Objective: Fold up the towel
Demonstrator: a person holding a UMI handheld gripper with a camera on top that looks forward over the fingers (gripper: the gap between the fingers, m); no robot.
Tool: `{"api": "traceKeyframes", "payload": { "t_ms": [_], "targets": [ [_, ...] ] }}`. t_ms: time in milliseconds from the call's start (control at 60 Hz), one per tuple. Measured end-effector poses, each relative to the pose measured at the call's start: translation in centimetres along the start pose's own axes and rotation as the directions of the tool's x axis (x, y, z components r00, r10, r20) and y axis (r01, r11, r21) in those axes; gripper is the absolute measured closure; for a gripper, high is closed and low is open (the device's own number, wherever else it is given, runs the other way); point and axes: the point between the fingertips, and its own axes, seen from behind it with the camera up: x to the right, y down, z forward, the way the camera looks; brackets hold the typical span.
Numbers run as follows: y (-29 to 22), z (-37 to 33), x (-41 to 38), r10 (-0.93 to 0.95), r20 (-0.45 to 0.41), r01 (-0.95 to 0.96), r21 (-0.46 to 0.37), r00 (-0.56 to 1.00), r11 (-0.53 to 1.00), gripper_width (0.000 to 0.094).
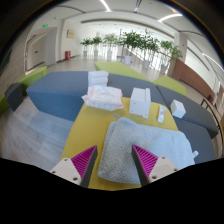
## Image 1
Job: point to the green exit sign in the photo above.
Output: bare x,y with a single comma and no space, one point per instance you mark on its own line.
45,25

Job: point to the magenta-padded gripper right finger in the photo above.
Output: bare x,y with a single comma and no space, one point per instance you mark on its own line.
146,160

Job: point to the light grey-blue towel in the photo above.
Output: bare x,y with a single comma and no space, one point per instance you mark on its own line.
160,143

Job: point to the white-pink wet wipes pack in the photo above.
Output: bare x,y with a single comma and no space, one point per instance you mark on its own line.
103,97

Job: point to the small white tube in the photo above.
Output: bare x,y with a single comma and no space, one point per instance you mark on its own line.
161,114

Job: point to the black-framed wooden bench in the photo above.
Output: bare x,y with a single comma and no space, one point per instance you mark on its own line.
221,125

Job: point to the dark grey sofa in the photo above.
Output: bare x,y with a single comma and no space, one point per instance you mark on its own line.
196,113
200,143

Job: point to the yellow wall picture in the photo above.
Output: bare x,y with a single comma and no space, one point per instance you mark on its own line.
70,34

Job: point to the dark grey cube stool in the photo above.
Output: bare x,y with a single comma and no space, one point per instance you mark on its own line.
14,96

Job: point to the red fire extinguisher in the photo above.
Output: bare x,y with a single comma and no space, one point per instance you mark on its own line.
210,99

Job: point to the lime green sofa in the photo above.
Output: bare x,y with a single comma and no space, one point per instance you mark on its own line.
171,85
116,68

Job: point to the red fire cabinet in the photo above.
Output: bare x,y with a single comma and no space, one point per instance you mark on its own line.
68,55

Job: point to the white tissue box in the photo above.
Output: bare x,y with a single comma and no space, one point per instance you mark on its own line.
138,101

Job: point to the row of potted plants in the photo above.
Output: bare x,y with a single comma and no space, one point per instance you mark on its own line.
133,41

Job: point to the black wall screen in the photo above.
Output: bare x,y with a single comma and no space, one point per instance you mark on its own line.
5,63

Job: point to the ceiling light strips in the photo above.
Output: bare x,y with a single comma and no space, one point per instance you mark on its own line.
106,6

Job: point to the long blue-grey sofa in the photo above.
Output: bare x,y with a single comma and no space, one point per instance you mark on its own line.
56,93

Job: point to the lime green bench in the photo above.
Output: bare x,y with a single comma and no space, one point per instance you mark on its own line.
33,76

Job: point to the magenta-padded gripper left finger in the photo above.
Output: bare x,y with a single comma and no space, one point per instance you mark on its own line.
83,160

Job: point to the stack of white tissue packs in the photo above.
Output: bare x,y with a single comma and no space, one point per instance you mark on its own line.
98,78

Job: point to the small white cube box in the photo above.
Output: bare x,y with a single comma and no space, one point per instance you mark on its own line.
177,108

